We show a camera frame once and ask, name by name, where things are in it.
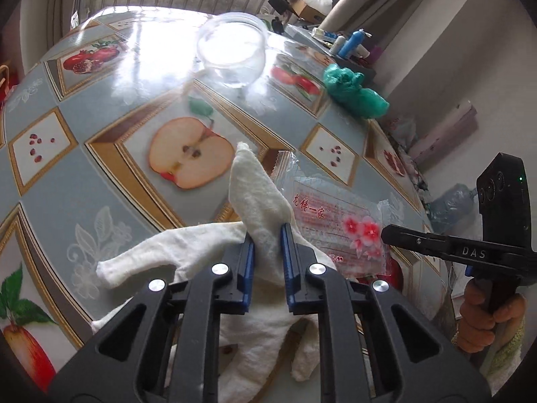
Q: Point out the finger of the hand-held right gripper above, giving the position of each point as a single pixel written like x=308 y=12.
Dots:
x=411 y=237

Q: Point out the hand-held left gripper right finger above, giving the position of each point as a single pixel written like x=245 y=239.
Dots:
x=287 y=268

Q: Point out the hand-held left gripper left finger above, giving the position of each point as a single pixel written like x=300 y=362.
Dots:
x=249 y=268

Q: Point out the clear packet with red flowers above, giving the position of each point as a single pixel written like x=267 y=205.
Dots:
x=327 y=214

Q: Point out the white cloth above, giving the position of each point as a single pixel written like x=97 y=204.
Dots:
x=256 y=193

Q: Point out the person's right hand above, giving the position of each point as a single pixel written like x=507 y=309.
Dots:
x=478 y=323

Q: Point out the large blue water jug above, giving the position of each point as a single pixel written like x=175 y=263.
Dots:
x=455 y=208

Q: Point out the green plastic bag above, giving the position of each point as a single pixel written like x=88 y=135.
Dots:
x=354 y=90

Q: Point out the grey cabinet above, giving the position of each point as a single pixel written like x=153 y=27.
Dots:
x=360 y=69

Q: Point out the purple cup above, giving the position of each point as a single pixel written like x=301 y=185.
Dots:
x=374 y=53

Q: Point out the fruit print tablecloth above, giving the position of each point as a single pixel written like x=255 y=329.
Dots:
x=126 y=113

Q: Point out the blue bottle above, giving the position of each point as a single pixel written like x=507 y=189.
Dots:
x=350 y=44

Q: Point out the small white bottle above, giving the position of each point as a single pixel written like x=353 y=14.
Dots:
x=337 y=46

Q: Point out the glass bowl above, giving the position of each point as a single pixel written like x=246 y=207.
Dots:
x=233 y=48

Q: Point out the cardboard box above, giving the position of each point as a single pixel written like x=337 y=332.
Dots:
x=308 y=10

